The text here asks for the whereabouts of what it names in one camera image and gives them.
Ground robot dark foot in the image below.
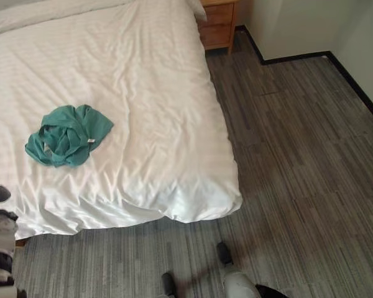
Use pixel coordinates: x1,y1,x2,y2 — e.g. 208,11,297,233
216,242,234,266
160,272,176,297

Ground white striped duvet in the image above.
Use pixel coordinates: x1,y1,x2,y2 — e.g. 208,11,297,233
0,0,244,240

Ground black baseboard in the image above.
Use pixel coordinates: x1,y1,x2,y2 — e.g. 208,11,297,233
235,24,373,129

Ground wooden nightstand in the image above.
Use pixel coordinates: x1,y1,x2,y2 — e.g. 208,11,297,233
198,0,241,56

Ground white pillow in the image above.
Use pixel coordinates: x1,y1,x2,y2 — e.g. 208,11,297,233
186,0,208,22

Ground robot right silver leg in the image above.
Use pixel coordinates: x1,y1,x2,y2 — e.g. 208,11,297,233
221,269,260,298

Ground robot left dark foot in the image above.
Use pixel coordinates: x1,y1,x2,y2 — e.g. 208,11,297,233
160,272,176,297

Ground robot right dark foot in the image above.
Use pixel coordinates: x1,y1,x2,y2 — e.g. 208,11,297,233
216,242,234,266

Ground green crumpled garment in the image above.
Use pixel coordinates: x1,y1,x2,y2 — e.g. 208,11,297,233
24,104,115,168

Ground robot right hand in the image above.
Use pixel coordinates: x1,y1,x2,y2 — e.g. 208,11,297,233
256,283,290,298

